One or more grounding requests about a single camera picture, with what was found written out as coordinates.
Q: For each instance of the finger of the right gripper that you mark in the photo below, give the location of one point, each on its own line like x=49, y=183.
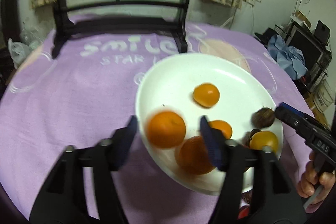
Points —
x=290, y=116

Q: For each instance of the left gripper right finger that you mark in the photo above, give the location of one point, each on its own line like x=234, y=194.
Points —
x=274, y=197

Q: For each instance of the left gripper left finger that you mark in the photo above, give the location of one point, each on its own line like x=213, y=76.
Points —
x=61, y=198

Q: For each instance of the yellow green round fruit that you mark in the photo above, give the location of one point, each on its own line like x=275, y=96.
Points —
x=264, y=138

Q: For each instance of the small orange kumquat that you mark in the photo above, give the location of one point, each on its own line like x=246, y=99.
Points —
x=207, y=95
x=223, y=126

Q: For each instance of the orange mandarin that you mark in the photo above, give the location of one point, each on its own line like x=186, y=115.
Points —
x=165, y=129
x=192, y=156

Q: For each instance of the smooth dark red plum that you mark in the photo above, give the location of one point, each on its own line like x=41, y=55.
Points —
x=250, y=135

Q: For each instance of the person's right hand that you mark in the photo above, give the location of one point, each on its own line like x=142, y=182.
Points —
x=310, y=179

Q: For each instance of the dark mottled passion fruit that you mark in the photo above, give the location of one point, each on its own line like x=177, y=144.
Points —
x=263, y=118

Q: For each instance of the red cherry tomato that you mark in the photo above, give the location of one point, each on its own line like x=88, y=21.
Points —
x=243, y=212

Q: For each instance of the blue cloth pile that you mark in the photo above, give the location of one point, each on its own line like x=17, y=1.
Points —
x=289, y=58

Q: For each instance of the purple tablecloth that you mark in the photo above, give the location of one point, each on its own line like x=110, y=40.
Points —
x=80, y=98

